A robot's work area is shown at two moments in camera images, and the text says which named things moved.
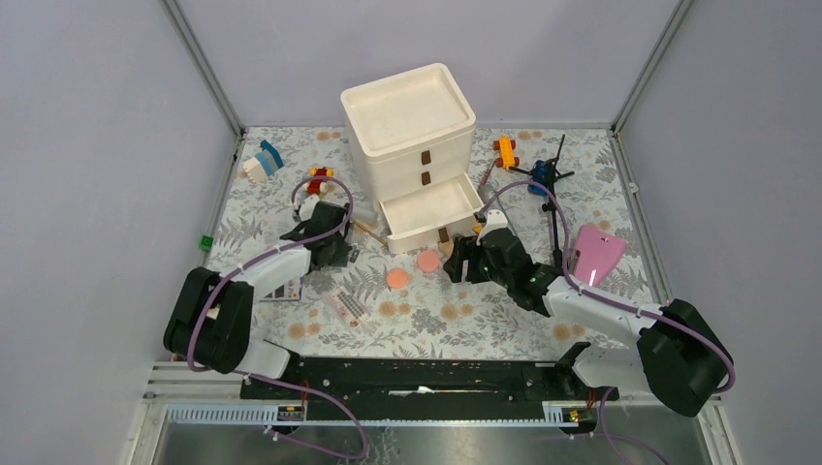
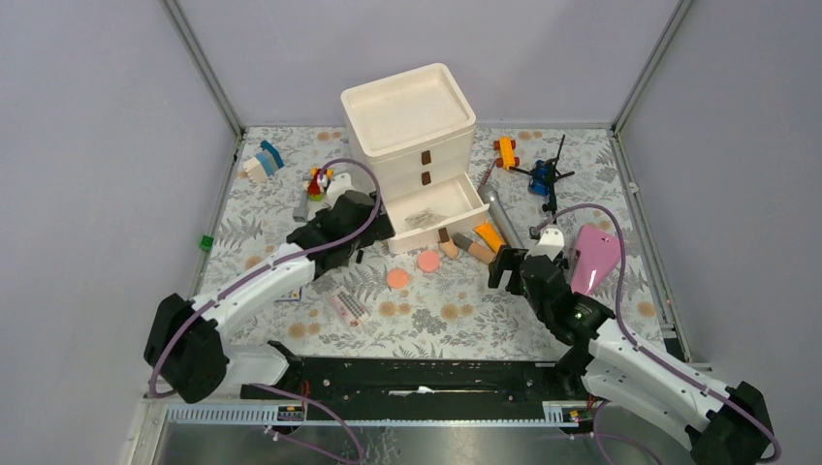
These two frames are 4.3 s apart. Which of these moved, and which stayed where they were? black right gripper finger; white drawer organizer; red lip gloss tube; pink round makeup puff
Moved: black right gripper finger
Stayed: pink round makeup puff; red lip gloss tube; white drawer organizer
